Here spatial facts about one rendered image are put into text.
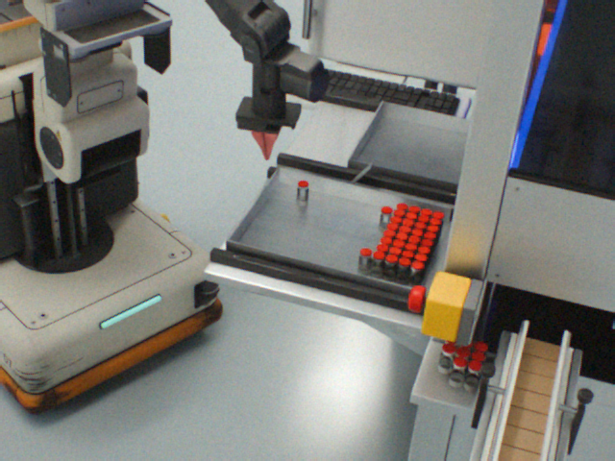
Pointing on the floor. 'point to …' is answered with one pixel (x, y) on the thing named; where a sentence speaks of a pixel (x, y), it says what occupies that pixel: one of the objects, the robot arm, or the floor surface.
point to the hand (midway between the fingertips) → (267, 154)
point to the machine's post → (484, 171)
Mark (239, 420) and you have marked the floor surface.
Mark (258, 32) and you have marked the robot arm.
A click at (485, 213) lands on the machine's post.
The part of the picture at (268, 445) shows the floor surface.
